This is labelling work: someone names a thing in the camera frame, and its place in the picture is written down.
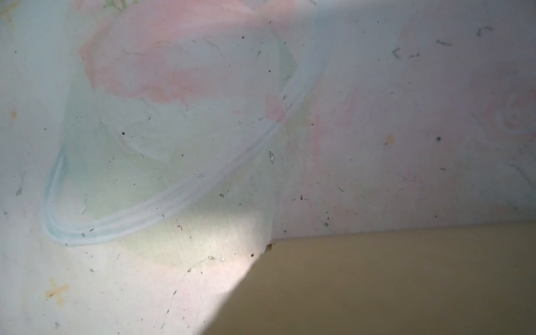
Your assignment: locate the brown cardboard paper box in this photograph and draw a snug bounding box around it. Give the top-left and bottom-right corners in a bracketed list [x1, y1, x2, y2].
[205, 222, 535, 334]

